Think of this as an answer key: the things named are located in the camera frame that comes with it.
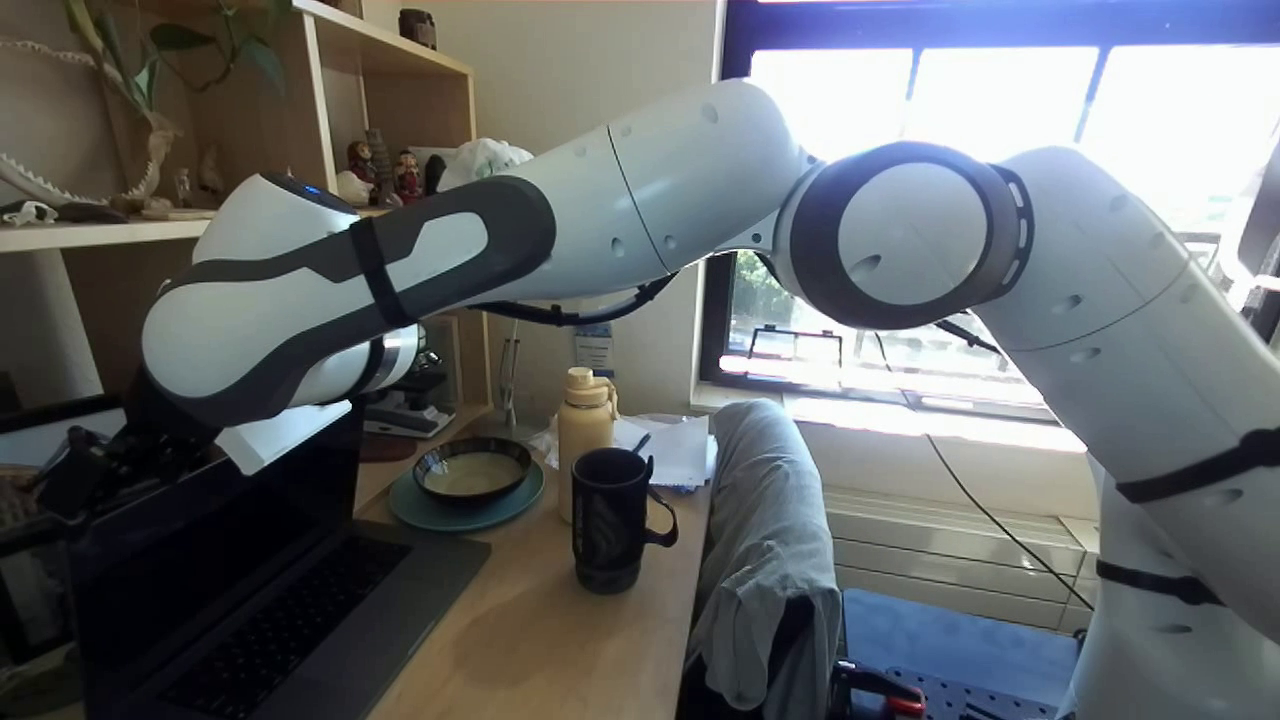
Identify grey cloth on chair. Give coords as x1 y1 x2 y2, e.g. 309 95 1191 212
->
683 397 851 720

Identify white paper sheets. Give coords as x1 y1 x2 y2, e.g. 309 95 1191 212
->
611 410 724 494

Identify clear plastic bottle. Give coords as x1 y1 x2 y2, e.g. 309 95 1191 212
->
572 317 619 383

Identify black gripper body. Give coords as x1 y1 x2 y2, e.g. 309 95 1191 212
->
117 375 222 470

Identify dark bowl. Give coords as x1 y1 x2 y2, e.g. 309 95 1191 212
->
409 434 534 513

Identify blue mat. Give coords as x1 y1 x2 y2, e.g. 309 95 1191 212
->
835 584 1082 720

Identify black mug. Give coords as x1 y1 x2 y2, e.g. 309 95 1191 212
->
568 444 680 595

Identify small pale figurine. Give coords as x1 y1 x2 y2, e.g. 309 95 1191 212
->
337 137 385 212

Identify white printed cap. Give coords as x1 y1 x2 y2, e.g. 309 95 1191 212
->
435 137 534 187

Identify black framed photo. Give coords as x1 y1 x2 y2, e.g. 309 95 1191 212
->
0 383 152 671

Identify dark grey laptop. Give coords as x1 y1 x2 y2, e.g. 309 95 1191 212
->
63 397 495 720

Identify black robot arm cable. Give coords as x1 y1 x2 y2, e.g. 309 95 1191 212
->
476 267 689 333

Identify small dark pot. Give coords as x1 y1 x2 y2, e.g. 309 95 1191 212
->
395 5 438 57

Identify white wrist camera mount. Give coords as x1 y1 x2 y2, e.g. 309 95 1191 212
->
212 397 359 478

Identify thin black hanging cable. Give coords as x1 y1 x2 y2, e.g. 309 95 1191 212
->
925 431 1100 613

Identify thin metal stand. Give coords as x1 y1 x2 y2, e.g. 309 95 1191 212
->
492 327 526 434

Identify red handled tool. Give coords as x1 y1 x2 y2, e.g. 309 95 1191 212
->
835 657 930 720

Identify dark window frame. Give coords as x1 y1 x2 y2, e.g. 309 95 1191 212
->
696 0 1280 431

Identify green trailing plant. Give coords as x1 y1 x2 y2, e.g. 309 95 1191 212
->
55 0 297 205

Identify cream water bottle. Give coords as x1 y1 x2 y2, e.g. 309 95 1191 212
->
552 362 624 524

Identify small red figurine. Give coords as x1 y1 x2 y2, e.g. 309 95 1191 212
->
393 153 429 207

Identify teal plate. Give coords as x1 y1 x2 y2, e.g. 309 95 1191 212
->
385 457 552 539

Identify black microscope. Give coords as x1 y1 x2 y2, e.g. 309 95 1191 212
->
359 322 457 444

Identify white animal skull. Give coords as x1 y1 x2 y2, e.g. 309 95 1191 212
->
0 153 88 232

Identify wooden shelf unit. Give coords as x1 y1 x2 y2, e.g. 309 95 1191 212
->
0 0 495 470

